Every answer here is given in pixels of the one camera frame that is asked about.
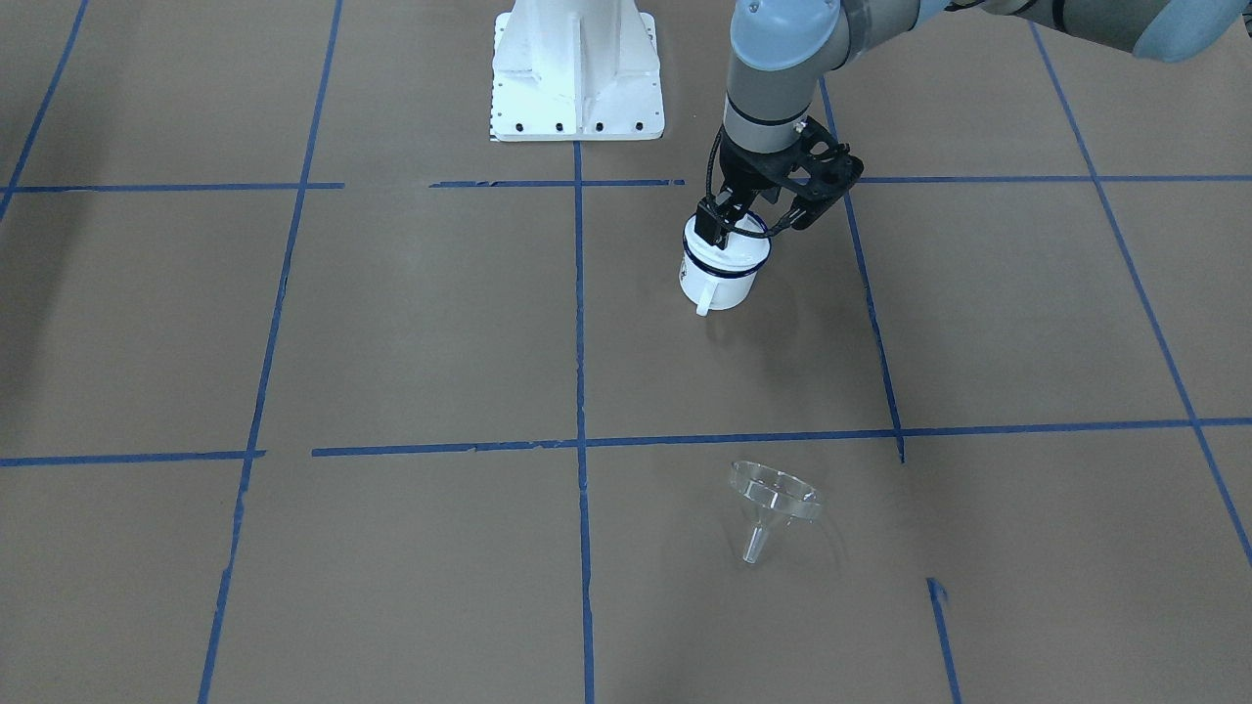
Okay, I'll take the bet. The clear plastic funnel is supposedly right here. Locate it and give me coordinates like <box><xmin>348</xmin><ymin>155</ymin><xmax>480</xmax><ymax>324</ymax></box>
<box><xmin>729</xmin><ymin>460</ymin><xmax>826</xmax><ymax>565</ymax></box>

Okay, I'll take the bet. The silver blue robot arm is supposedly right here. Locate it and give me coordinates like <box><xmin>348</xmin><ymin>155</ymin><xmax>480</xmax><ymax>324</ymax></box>
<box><xmin>692</xmin><ymin>1</ymin><xmax>1246</xmax><ymax>248</ymax></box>

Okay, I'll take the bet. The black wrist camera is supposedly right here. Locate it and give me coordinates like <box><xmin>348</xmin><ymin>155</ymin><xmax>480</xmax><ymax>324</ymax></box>
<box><xmin>770</xmin><ymin>116</ymin><xmax>865</xmax><ymax>232</ymax></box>

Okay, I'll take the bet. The white enamel cup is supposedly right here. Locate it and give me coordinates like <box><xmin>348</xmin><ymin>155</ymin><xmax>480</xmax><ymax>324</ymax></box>
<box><xmin>679</xmin><ymin>244</ymin><xmax>767</xmax><ymax>317</ymax></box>

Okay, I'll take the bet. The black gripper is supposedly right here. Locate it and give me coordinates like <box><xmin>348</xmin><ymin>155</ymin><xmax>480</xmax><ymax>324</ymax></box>
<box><xmin>694</xmin><ymin>143</ymin><xmax>795</xmax><ymax>249</ymax></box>

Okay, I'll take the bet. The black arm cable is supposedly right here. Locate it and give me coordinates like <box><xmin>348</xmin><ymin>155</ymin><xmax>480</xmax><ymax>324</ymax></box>
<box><xmin>704</xmin><ymin>127</ymin><xmax>813</xmax><ymax>241</ymax></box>

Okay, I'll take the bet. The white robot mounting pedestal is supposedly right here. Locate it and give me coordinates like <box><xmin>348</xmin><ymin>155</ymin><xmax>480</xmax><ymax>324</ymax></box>
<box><xmin>490</xmin><ymin>1</ymin><xmax>666</xmax><ymax>143</ymax></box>

